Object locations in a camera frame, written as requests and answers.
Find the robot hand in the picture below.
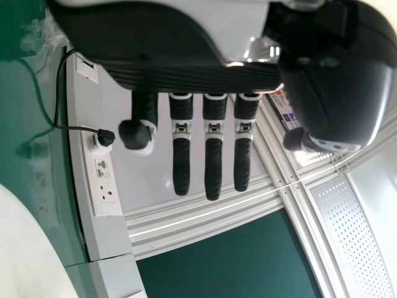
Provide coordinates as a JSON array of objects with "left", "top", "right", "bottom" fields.
[{"left": 49, "top": 0, "right": 397, "bottom": 202}]

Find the colourful label sticker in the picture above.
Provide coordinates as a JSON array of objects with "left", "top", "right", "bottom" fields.
[{"left": 266, "top": 89, "right": 303, "bottom": 134}]

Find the white-and-orange plug adapter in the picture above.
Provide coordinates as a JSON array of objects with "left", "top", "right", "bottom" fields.
[{"left": 87, "top": 133, "right": 113, "bottom": 156}]

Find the clear plastic wrap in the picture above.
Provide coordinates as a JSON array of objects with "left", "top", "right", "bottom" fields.
[{"left": 20, "top": 18, "right": 68, "bottom": 56}]

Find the white partition panel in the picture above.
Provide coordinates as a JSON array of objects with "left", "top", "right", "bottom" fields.
[{"left": 102, "top": 71, "right": 274, "bottom": 215}]

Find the white socket strip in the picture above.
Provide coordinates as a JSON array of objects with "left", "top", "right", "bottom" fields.
[{"left": 79, "top": 124, "right": 125, "bottom": 218}]

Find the frosted white panel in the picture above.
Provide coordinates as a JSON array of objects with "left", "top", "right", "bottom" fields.
[{"left": 346, "top": 148, "right": 397, "bottom": 280}]

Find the perforated metal panel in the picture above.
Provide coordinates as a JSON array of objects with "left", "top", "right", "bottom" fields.
[{"left": 310, "top": 173, "right": 396, "bottom": 298}]

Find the small white wall socket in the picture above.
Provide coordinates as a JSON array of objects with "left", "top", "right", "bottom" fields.
[{"left": 76, "top": 57, "right": 100, "bottom": 84}]

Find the black power cable with plug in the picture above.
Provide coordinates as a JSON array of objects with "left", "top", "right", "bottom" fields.
[{"left": 54, "top": 48, "right": 116, "bottom": 148}]

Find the aluminium frame rail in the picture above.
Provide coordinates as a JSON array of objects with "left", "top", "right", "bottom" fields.
[
  {"left": 296, "top": 117, "right": 397, "bottom": 184},
  {"left": 257, "top": 96, "right": 345, "bottom": 298},
  {"left": 123, "top": 173, "right": 300, "bottom": 261}
]

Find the short white cable duct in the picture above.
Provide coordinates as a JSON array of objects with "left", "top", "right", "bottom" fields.
[{"left": 66, "top": 46, "right": 136, "bottom": 261}]

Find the long white cable duct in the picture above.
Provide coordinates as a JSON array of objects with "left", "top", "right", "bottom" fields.
[{"left": 89, "top": 253, "right": 148, "bottom": 298}]

